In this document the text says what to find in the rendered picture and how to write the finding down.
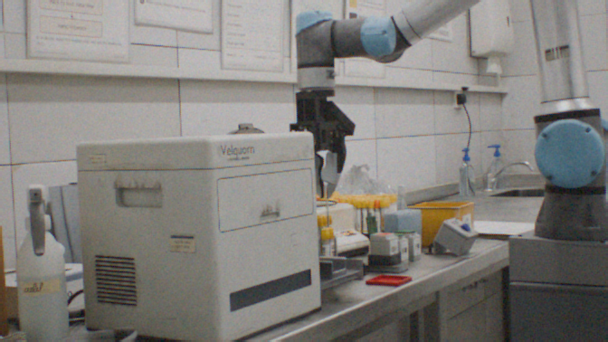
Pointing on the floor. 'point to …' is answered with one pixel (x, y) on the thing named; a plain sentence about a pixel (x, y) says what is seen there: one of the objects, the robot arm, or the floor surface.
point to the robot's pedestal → (558, 312)
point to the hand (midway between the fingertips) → (327, 191)
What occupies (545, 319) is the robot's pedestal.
